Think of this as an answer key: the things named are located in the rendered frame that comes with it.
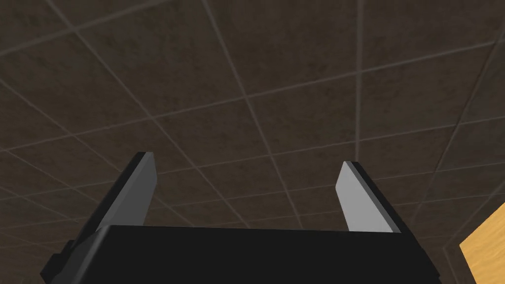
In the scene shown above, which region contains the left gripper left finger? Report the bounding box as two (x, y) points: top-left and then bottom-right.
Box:
(77, 151), (158, 242)

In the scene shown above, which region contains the light wooden furniture piece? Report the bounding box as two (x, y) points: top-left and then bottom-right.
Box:
(459, 202), (505, 284)

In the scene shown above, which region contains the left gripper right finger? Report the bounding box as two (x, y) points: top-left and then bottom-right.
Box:
(335, 160), (403, 234)

